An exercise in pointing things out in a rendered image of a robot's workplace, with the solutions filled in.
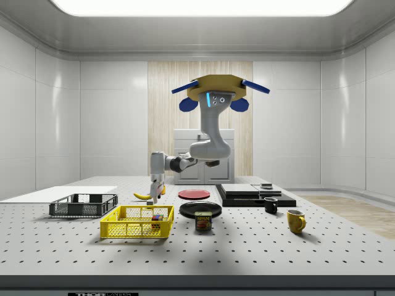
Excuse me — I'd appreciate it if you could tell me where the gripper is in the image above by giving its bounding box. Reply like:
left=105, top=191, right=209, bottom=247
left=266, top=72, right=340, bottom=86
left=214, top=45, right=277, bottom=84
left=149, top=174, right=166, bottom=205

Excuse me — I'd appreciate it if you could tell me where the red plate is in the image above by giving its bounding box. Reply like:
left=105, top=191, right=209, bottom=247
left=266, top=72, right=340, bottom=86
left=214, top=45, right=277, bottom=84
left=178, top=189, right=211, bottom=200

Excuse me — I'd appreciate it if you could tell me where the black plate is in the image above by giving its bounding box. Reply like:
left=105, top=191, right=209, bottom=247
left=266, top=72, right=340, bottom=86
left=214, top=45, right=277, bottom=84
left=179, top=201, right=223, bottom=218

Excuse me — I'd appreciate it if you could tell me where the yellow basket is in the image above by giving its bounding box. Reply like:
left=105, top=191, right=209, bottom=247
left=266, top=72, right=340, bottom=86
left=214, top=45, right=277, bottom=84
left=99, top=205, right=175, bottom=239

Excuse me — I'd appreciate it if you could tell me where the flat-sided can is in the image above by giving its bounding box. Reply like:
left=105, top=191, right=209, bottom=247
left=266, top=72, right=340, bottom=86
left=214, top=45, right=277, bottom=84
left=194, top=211, right=213, bottom=231

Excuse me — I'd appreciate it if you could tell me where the white cabinet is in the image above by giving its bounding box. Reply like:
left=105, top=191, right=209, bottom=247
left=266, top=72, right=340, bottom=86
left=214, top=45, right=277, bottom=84
left=173, top=128, right=235, bottom=185

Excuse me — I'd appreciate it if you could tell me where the dark grey basket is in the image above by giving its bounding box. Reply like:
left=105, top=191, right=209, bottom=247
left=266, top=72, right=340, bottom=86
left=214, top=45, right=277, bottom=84
left=49, top=193, right=119, bottom=218

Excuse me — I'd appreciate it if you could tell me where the black stove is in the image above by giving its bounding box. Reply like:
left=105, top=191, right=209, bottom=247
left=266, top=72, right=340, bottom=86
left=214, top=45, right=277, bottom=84
left=215, top=182, right=297, bottom=207

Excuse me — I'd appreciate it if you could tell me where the white board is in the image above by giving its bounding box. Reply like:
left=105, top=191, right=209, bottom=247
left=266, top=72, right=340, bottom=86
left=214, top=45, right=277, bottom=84
left=0, top=186, right=119, bottom=204

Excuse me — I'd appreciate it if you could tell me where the black mug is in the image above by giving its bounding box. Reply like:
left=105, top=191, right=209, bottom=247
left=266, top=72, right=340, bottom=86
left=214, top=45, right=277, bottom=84
left=264, top=197, right=279, bottom=214

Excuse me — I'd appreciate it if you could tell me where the yellow mug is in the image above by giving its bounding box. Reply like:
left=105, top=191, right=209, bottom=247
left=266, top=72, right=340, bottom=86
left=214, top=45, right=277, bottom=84
left=286, top=209, right=307, bottom=234

